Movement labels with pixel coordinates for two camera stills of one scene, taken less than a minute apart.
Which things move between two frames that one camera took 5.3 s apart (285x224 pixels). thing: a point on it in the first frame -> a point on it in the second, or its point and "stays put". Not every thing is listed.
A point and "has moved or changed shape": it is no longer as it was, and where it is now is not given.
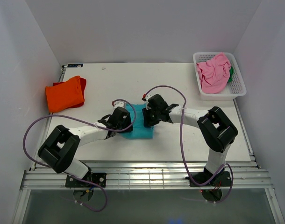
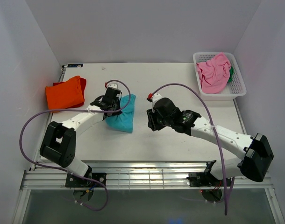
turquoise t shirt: (139, 131) has moved or changed shape
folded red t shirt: (82, 83) stays put
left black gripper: (127, 121) -> (118, 112)
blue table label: (78, 65) stays put
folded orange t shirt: (64, 95) stays put
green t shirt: (231, 71) stays put
